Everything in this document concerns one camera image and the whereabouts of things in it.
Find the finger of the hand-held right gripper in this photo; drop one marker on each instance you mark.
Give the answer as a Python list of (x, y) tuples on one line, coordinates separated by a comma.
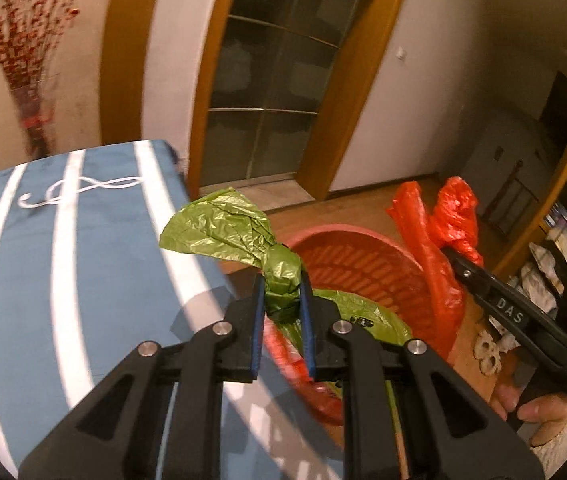
[(471, 277)]

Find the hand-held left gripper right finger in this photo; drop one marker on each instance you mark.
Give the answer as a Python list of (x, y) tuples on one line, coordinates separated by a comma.
[(307, 330)]

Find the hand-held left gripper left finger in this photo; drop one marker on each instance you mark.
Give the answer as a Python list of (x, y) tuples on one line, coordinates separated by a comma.
[(258, 330)]

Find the green plastic bag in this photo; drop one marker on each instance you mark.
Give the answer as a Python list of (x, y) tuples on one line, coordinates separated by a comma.
[(368, 312), (223, 225)]

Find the red plastic bag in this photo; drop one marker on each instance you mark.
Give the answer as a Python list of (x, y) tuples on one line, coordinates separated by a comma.
[(443, 220)]

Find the red plastic basket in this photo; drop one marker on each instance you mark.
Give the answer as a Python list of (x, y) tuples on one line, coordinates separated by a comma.
[(363, 260)]

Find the person's right forearm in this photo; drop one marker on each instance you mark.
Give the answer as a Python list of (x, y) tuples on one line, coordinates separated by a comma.
[(553, 452)]

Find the person's right hand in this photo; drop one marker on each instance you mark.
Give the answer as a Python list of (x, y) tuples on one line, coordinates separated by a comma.
[(546, 410)]

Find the white lacy object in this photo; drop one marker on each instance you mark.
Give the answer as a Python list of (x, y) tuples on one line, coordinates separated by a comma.
[(491, 355)]

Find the white crumpled papers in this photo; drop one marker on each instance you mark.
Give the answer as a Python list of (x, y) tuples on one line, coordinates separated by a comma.
[(543, 260)]

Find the grey cabinet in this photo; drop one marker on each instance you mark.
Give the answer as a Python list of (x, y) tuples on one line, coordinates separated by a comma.
[(508, 160)]

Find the blue white-striped tablecloth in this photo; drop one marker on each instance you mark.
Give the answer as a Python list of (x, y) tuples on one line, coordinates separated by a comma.
[(28, 270)]

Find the wood-framed glass door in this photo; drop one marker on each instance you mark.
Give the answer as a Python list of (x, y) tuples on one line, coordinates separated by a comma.
[(273, 85)]

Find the red berry branch decoration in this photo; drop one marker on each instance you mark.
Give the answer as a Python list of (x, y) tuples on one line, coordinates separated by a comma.
[(18, 35)]

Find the dark wall panel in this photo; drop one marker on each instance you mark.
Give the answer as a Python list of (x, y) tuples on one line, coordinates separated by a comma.
[(563, 105)]

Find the white light switch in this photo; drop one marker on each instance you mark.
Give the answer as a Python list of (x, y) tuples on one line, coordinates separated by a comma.
[(402, 54)]

